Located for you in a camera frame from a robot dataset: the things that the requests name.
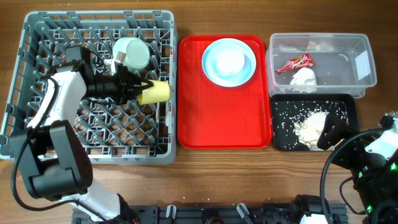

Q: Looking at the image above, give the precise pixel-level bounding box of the mint green bowl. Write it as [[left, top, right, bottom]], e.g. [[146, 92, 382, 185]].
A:
[[113, 37, 150, 72]]

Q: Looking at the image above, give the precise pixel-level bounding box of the light blue plate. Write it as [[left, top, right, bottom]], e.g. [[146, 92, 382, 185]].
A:
[[201, 38, 256, 88]]

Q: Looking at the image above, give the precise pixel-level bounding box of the yellow plastic cup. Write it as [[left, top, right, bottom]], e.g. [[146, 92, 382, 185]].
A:
[[137, 80, 171, 105]]

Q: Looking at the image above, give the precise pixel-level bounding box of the clear plastic waste bin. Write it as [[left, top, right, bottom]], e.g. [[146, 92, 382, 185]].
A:
[[266, 32, 377, 98]]

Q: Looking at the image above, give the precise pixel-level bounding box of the grey plastic dishwasher rack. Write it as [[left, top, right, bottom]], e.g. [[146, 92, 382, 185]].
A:
[[1, 10, 178, 165]]

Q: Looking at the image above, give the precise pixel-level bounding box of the black waste tray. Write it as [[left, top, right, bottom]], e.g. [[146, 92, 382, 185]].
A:
[[271, 94, 359, 151]]

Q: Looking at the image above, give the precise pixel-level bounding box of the red snack wrapper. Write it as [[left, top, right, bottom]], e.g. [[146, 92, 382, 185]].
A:
[[275, 52, 315, 75]]

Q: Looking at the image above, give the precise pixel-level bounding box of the light green small bowl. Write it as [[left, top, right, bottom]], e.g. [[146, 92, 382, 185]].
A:
[[206, 45, 245, 77]]

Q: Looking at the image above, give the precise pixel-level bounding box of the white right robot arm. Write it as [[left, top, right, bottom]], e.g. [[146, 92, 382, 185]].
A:
[[133, 111, 397, 224]]

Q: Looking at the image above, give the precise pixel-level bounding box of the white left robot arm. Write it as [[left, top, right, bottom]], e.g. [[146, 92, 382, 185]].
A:
[[9, 45, 154, 223]]

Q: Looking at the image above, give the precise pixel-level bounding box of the pile of rice scraps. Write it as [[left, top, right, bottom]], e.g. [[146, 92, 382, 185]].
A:
[[291, 111, 329, 151]]

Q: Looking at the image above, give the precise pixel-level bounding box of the red plastic serving tray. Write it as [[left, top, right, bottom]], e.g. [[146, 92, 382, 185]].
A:
[[177, 34, 272, 149]]

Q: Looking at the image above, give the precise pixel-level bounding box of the white napkin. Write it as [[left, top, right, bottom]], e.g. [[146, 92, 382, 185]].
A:
[[290, 67, 317, 93]]

